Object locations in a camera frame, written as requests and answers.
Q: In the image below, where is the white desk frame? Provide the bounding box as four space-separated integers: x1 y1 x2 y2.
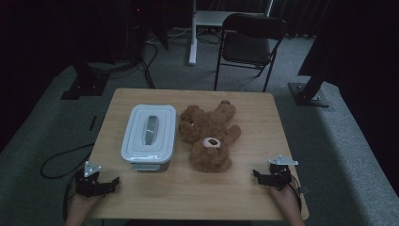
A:
187 0 275 66

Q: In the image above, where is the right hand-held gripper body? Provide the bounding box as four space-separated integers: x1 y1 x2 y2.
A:
264 154 299 191

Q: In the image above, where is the translucent grey storage box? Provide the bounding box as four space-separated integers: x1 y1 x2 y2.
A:
120 150 175 172

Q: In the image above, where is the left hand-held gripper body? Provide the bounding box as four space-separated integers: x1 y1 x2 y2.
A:
74 160 109 199

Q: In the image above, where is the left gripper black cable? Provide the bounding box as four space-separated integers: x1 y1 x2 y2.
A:
62 174 83 222

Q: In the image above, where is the black cable bundle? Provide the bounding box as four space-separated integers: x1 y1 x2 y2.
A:
136 40 160 89

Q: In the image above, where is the black folding chair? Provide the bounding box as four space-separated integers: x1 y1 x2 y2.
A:
214 12 287 93

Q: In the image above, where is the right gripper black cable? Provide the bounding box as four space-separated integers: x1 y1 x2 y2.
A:
289 173 311 213

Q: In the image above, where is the person's left hand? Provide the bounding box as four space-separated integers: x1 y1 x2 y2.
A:
66 192 102 221

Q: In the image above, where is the black floor cable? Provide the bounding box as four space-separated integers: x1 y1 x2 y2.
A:
40 143 96 180

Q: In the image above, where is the person's right hand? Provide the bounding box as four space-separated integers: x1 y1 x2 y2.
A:
269 184 303 220

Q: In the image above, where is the brown teddy bear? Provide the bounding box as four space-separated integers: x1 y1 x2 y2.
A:
178 99 242 173

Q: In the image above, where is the black stand base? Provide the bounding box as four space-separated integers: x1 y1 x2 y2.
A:
60 61 110 101
287 73 331 108

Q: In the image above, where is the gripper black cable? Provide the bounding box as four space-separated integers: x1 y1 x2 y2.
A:
289 173 311 213
62 174 83 222

